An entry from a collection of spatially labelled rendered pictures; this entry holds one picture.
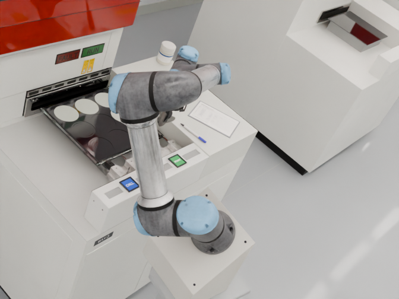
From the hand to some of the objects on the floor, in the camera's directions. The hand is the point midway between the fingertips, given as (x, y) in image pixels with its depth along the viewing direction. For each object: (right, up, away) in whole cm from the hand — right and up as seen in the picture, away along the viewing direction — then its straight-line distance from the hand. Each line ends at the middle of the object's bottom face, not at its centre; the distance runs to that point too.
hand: (158, 123), depth 226 cm
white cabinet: (-41, -68, +69) cm, 105 cm away
